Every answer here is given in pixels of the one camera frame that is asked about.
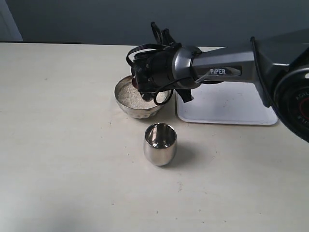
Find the dark red wooden spoon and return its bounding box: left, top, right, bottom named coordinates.
left=132, top=76, right=138, bottom=89

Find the hammered metal rice bowl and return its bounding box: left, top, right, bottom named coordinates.
left=114, top=75, right=164, bottom=119

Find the steel cup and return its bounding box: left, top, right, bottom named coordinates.
left=143, top=122, right=177, bottom=166

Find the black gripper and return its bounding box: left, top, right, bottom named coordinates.
left=130, top=49, right=177, bottom=102

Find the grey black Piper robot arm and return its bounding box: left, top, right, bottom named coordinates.
left=126, top=23, right=309, bottom=141

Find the white cooked rice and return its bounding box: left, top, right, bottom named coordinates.
left=117, top=84, right=157, bottom=109

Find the white rectangular plastic tray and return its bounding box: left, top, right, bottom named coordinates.
left=176, top=82, right=278, bottom=126

